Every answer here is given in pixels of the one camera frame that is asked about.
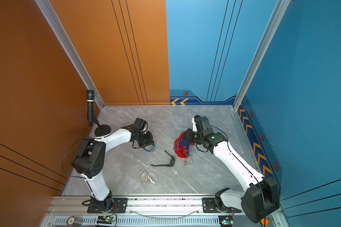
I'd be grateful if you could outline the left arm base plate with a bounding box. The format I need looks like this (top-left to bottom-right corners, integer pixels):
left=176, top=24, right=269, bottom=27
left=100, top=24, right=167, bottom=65
left=87, top=197, right=128, bottom=213

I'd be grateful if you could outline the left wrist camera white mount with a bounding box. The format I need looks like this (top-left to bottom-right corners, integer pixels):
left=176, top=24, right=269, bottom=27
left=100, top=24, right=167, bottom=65
left=133, top=118, right=148, bottom=131

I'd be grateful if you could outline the pink white watch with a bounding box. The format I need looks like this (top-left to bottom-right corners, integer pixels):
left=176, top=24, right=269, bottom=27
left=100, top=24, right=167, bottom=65
left=147, top=173, right=158, bottom=184

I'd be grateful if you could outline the beige band watch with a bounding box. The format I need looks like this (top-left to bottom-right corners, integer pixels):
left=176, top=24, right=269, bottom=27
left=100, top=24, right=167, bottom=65
left=138, top=170, right=148, bottom=184

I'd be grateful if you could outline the red and blue cloth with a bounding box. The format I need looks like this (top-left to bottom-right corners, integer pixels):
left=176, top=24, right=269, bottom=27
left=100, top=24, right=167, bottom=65
left=174, top=131, right=195, bottom=159

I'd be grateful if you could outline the green circuit board left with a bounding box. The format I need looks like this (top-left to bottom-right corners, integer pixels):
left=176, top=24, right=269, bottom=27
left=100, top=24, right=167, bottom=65
left=96, top=216, right=117, bottom=227

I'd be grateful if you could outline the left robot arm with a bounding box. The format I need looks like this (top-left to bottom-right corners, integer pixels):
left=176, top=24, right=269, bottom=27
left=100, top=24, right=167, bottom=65
left=72, top=126, right=154, bottom=211

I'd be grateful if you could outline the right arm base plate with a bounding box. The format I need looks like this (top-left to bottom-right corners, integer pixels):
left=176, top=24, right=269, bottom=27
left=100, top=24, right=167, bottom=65
left=202, top=197, right=242, bottom=213

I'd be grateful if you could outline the green circuit board right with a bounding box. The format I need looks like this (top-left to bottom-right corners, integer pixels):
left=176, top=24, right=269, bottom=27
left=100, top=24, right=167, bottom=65
left=218, top=216, right=234, bottom=227

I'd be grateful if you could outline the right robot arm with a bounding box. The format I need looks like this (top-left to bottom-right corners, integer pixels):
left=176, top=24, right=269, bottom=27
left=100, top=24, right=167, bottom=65
left=183, top=129, right=280, bottom=223

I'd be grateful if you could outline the black microphone on stand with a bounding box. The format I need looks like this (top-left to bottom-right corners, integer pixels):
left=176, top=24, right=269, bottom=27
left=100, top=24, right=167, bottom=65
left=86, top=89, right=111, bottom=137

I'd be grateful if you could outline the orange toy brick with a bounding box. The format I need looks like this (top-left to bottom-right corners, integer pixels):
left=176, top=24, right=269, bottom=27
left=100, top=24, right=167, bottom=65
left=260, top=218, right=269, bottom=227

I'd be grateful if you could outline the green circuit board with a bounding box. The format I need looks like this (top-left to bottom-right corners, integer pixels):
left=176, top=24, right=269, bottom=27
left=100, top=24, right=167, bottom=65
left=96, top=216, right=117, bottom=227
left=218, top=216, right=234, bottom=227

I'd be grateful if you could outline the silver tape roll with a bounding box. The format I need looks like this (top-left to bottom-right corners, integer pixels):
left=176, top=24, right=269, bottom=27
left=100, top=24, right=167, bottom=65
left=66, top=216, right=83, bottom=227

